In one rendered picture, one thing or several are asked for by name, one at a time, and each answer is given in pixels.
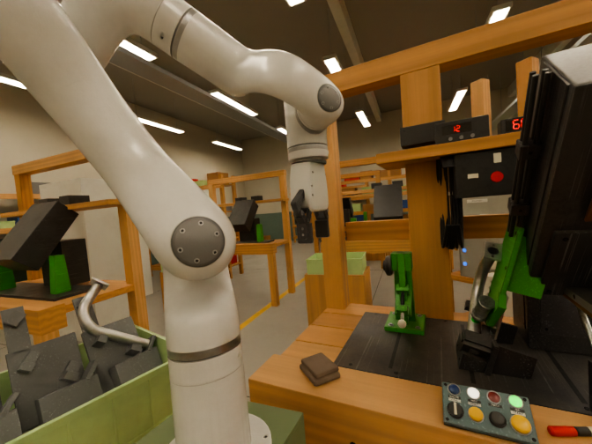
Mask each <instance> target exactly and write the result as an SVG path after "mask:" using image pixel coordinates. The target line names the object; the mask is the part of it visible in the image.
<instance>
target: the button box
mask: <svg viewBox="0 0 592 444"><path fill-rule="evenodd" d="M450 384H454V383H449V382H444V381H443V382H442V402H443V422H444V425H446V426H453V427H456V428H460V429H463V430H467V431H471V432H474V433H481V434H484V435H488V436H492V437H495V438H499V439H502V440H509V441H512V442H516V443H520V444H539V441H538V438H537V431H536V428H535V424H534V419H533V416H532V412H531V409H530V405H529V399H528V398H527V397H525V396H517V397H519V398H520V399H521V400H522V406H521V407H515V406H513V405H512V404H511V403H510V401H509V397H510V396H515V395H511V394H506V393H501V392H497V391H492V390H487V389H482V388H474V387H469V386H463V385H459V384H455V385H456V386H457V387H458V388H459V393H458V394H456V395H454V394H452V393H451V392H450V391H449V389H448V386H449V385H450ZM469 388H474V389H476V390H477V391H478V393H479V397H478V398H472V397H470V396H469V394H468V389H469ZM489 392H495V393H497V394H498V395H499V398H500V400H499V402H498V403H494V402H492V401H491V400H490V399H489V397H488V393H489ZM451 402H456V403H459V404H460V405H461V406H462V416H461V417H459V418H456V417H454V416H452V415H451V414H450V413H449V411H448V405H449V403H451ZM470 407H478V408H479V409H480V410H481V411H482V412H483V415H484V417H483V420H482V421H480V422H477V421H475V420H473V419H472V418H471V417H470V415H469V409H470ZM493 411H497V412H499V413H501V414H502V415H503V416H504V417H505V419H506V423H505V425H504V426H502V427H499V426H496V425H495V424H494V423H493V422H492V421H491V419H490V415H491V413H492V412H493ZM513 415H521V416H524V417H525V418H526V419H527V420H528V421H529V422H530V424H531V431H530V432H529V433H527V434H523V433H519V432H517V431H516V430H515V429H514V428H513V426H512V424H511V418H512V416H513Z"/></svg>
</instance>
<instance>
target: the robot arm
mask: <svg viewBox="0 0 592 444"><path fill-rule="evenodd" d="M133 34H134V35H138V36H141V37H143V38H144V39H146V40H147V41H149V42H150V43H151V44H153V45H154V46H156V47H157V48H159V49H161V50H162V51H164V52H165V53H167V54H168V55H170V56H171V57H172V58H174V59H175V60H177V61H178V62H180V63H182V64H183V65H185V66H186V67H188V68H189V69H191V70H192V71H194V72H195V73H197V74H198V75H200V76H201V77H203V78H205V79H206V80H208V81H209V82H211V83H212V84H214V85H215V86H217V87H218V88H220V89H221V90H223V91H224V92H226V93H229V94H231V95H232V96H235V97H242V96H245V95H247V94H249V93H264V94H267V95H270V96H273V97H275V98H278V99H280V100H282V101H283V102H284V107H285V127H286V138H287V149H288V159H289V162H290V163H292V164H291V175H290V192H291V208H292V211H293V216H294V217H295V223H296V226H297V236H298V243H299V244H303V243H313V242H314V238H313V227H312V223H309V222H310V219H311V214H312V211H313V212H314V215H315V218H316V220H315V221H314V224H315V236H316V237H317V238H325V237H329V214H328V212H329V209H328V207H329V198H328V188H327V181H326V174H325V169H324V165H326V164H327V160H326V159H328V158H329V151H328V142H327V128H328V127H329V126H330V124H332V123H333V122H335V121H336V120H337V118H338V117H339V116H340V115H341V114H342V112H343V109H344V98H343V95H342V93H341V92H340V91H339V89H338V88H337V87H336V86H335V85H334V83H333V82H331V81H330V80H329V79H328V78H327V77H325V76H324V75H323V74H322V73H321V72H320V71H318V70H317V69H316V68H315V67H313V66H312V65H310V64H309V63H307V62H306V61H304V60H303V59H301V58H299V57H298V56H296V55H293V54H291V53H288V52H285V51H283V50H277V49H260V50H253V49H249V48H246V47H245V46H243V45H242V44H240V43H239V42H238V41H237V40H235V39H234V38H233V37H232V36H230V35H229V34H228V33H226V32H225V31H224V30H222V29H221V28H220V27H218V26H217V25H215V24H214V23H213V22H212V21H210V20H209V19H208V18H206V17H205V16H204V15H203V14H202V13H200V12H199V11H197V10H196V9H195V8H193V7H192V6H191V5H189V4H188V3H186V2H185V1H184V0H62V2H61V5H60V4H59V3H58V2H57V0H0V60H1V61H2V62H3V63H4V65H5V66H6V67H7V68H8V69H9V70H10V71H11V73H12V74H13V75H14V76H15V77H16V78H17V79H18V81H19V82H20V83H21V84H22V85H23V86H24V87H25V88H26V89H27V91H28V92H30V93H31V94H32V96H33V97H34V98H35V99H36V100H37V101H38V102H39V104H40V105H41V106H42V107H43V108H44V109H45V110H46V112H47V113H48V114H49V115H50V116H51V117H52V119H53V120H54V121H55V122H56V123H57V124H58V125H59V127H60V128H61V129H62V130H63V131H64V133H65V134H66V135H67V136H68V137H69V139H70V140H71V141H72V142H73V144H74V145H75V146H76V147H77V148H78V149H79V150H80V151H81V153H82V154H83V155H84V156H85V158H86V159H87V160H88V161H89V162H90V164H91V165H92V166H93V167H94V169H95V170H96V171H97V172H98V173H99V175H100V176H101V177H102V179H103V180H104V181H105V183H106V184H107V185H108V186H109V187H110V189H111V190H112V191H113V193H114V194H115V196H116V197H117V199H118V201H119V202H120V204H121V205H122V207H123V209H124V210H125V211H126V212H127V214H128V215H129V217H130V219H131V220H132V222H133V223H134V225H135V227H136V228H137V230H138V231H139V233H140V234H141V236H142V237H143V239H144V241H145V243H146V245H147V246H148V248H149V249H150V250H151V252H152V254H153V255H154V257H155V258H156V259H157V261H158V262H159V263H160V264H161V265H162V269H163V283H164V318H165V332H166V350H167V359H168V369H169V380H170V389H171V398H172V408H173V417H174V436H175V438H174V439H173V440H172V441H171V442H170V443H169V444H272V441H271V434H270V429H269V427H268V426H267V425H266V423H265V422H264V421H263V420H262V419H260V418H258V417H257V416H255V415H253V414H249V413H248V399H247V391H246V382H245V373H244V364H243V355H242V346H241V330H240V321H239V315H238V308H237V304H236V299H235V296H234V292H233V286H232V282H231V278H230V274H229V269H228V264H229V263H230V262H231V261H232V259H233V255H234V252H235V248H236V234H235V231H234V228H233V225H232V223H231V221H230V220H229V218H228V217H227V215H226V214H225V213H224V212H223V211H222V210H221V209H220V208H219V207H218V205H217V204H216V203H215V202H214V201H213V200H212V199H211V198H210V197H209V196H208V195H207V194H206V193H205V192H204V191H203V190H202V189H200V188H199V187H198V186H197V185H196V184H195V183H194V182H193V181H192V180H191V179H190V178H189V177H188V176H187V175H186V174H185V173H184V172H183V171H182V170H181V169H180V168H179V167H178V166H177V165H176V164H175V163H174V162H173V161H172V160H171V159H170V158H169V157H168V156H167V154H166V153H165V152H164V151H163V150H162V148H161V147H160V146H159V145H158V143H157V142H156V141H155V140H154V138H153V137H152V136H151V134H150V133H149V132H148V130H147V129H146V128H145V126H144V125H143V124H142V123H141V122H140V120H139V119H138V118H137V116H136V115H135V114H134V112H133V111H132V110H131V108H130V107H129V105H128V104H127V103H126V101H125V100H124V98H123V97H122V96H121V94H120V93H119V92H118V90H117V89H116V87H115V85H114V84H113V82H112V81H111V79H110V78H109V76H108V75H107V73H106V72H105V71H104V69H105V68H106V66H107V64H108V63H109V61H110V59H111V58H112V56H113V54H114V53H115V51H116V50H117V49H118V48H119V46H120V45H121V44H122V42H123V41H124V40H125V39H126V38H127V37H128V36H130V35H133ZM305 213H306V215H305Z"/></svg>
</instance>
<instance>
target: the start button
mask: <svg viewBox="0 0 592 444"><path fill-rule="evenodd" d="M511 424H512V426H513V428H514V429H515V430H516V431H517V432H519V433H523V434H527V433H529V432H530V431H531V424H530V422H529V421H528V420H527V419H526V418H525V417H524V416H521V415H513V416H512V418H511Z"/></svg>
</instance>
